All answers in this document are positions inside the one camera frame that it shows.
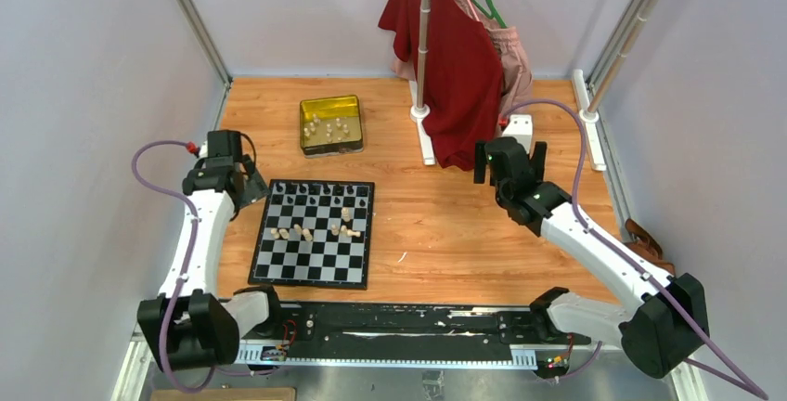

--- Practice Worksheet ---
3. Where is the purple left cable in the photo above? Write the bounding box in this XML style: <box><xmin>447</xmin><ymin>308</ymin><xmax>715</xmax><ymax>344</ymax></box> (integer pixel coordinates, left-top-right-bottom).
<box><xmin>130</xmin><ymin>140</ymin><xmax>272</xmax><ymax>395</ymax></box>

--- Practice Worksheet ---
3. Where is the white right rack foot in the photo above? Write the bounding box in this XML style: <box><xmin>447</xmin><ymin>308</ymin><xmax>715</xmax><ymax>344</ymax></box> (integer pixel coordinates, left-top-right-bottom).
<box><xmin>571</xmin><ymin>69</ymin><xmax>607</xmax><ymax>172</ymax></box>

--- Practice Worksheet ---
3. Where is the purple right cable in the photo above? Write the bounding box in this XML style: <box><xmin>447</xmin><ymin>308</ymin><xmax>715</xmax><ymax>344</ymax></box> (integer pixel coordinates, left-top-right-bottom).
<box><xmin>500</xmin><ymin>98</ymin><xmax>769</xmax><ymax>401</ymax></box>

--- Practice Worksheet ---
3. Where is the purple cable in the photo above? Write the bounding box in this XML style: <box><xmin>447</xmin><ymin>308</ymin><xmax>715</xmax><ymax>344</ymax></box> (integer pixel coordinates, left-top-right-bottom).
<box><xmin>500</xmin><ymin>98</ymin><xmax>769</xmax><ymax>401</ymax></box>
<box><xmin>130</xmin><ymin>140</ymin><xmax>272</xmax><ymax>395</ymax></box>

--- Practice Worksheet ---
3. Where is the white clothes rack stand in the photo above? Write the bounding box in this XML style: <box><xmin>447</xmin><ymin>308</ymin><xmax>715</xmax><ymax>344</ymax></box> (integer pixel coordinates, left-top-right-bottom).
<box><xmin>410</xmin><ymin>0</ymin><xmax>437</xmax><ymax>166</ymax></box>

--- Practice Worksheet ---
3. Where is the yellow metal tin box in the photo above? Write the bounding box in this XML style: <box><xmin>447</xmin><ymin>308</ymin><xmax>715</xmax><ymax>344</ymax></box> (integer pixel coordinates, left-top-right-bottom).
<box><xmin>299</xmin><ymin>95</ymin><xmax>364</xmax><ymax>158</ymax></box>

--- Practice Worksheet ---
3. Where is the black white chess board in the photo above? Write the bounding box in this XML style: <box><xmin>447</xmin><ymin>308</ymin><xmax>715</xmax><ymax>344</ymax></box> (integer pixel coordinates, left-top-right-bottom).
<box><xmin>248</xmin><ymin>179</ymin><xmax>375</xmax><ymax>290</ymax></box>

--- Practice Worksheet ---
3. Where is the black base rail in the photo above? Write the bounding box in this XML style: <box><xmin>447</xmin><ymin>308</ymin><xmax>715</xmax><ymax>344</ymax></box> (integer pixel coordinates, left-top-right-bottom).
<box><xmin>236</xmin><ymin>302</ymin><xmax>591</xmax><ymax>370</ymax></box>

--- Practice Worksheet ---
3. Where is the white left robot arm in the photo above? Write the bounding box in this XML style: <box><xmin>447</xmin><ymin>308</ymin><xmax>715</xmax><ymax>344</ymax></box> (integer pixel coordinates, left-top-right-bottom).
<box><xmin>132</xmin><ymin>130</ymin><xmax>284</xmax><ymax>373</ymax></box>

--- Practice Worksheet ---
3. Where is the red t-shirt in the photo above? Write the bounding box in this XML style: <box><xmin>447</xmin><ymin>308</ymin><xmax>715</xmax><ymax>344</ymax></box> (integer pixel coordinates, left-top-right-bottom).
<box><xmin>379</xmin><ymin>0</ymin><xmax>503</xmax><ymax>171</ymax></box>

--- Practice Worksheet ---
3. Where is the brown cloth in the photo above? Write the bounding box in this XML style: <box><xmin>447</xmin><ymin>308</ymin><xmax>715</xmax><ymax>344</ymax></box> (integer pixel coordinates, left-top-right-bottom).
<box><xmin>624</xmin><ymin>218</ymin><xmax>676</xmax><ymax>275</ymax></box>

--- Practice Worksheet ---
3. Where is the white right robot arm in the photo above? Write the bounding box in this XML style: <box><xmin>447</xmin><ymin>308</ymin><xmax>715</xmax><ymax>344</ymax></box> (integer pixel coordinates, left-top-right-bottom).
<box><xmin>474</xmin><ymin>136</ymin><xmax>709</xmax><ymax>379</ymax></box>

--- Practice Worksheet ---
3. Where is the pink garment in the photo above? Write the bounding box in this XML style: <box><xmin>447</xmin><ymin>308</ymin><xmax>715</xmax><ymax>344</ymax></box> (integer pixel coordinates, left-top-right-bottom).
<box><xmin>392</xmin><ymin>0</ymin><xmax>533</xmax><ymax>117</ymax></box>

